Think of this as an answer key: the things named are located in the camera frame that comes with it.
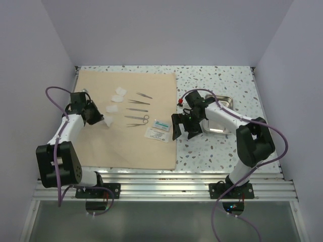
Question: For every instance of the beige cloth mat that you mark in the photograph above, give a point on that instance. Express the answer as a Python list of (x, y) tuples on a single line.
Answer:
[(118, 146)]

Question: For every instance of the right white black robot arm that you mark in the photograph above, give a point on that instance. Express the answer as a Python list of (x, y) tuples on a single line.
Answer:
[(254, 142)]

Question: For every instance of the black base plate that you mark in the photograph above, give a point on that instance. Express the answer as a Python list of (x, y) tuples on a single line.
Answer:
[(222, 190), (107, 190)]

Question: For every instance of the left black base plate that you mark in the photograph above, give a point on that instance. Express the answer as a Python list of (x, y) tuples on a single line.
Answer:
[(107, 190)]

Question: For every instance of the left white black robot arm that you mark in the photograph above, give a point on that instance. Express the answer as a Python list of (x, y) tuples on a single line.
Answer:
[(57, 160)]

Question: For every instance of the short steel tweezers top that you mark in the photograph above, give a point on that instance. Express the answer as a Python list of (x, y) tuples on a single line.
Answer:
[(144, 95)]

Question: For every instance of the white gauze pad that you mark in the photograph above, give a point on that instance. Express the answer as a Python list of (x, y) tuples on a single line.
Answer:
[(121, 92), (117, 98), (108, 120), (112, 109)]

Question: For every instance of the steel surgical scissors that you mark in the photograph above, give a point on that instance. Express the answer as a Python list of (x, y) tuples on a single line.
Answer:
[(144, 119)]

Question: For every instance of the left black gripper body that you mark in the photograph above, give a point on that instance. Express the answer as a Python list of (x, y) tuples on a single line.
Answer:
[(94, 114)]

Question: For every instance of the white printed sachet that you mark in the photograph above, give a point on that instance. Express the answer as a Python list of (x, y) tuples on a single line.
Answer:
[(156, 134)]

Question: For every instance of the stainless steel tray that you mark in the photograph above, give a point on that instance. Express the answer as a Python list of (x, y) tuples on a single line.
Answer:
[(215, 125)]

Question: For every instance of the aluminium rail frame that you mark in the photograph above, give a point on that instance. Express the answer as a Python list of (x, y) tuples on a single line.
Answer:
[(175, 205)]

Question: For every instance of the white gauze pad top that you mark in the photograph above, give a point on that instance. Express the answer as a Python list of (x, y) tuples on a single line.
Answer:
[(121, 92)]

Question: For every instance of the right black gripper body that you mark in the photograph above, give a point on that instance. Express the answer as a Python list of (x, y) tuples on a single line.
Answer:
[(192, 117)]

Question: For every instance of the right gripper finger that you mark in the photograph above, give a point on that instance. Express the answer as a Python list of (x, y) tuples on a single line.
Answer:
[(193, 131), (176, 120)]

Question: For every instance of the green white sachet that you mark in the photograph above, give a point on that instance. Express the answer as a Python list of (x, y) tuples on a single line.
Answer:
[(161, 125)]

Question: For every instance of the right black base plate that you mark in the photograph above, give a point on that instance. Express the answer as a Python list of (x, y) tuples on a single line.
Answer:
[(222, 190)]

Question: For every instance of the steel tweezers bottom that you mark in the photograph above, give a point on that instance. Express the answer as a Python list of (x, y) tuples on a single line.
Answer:
[(134, 125)]

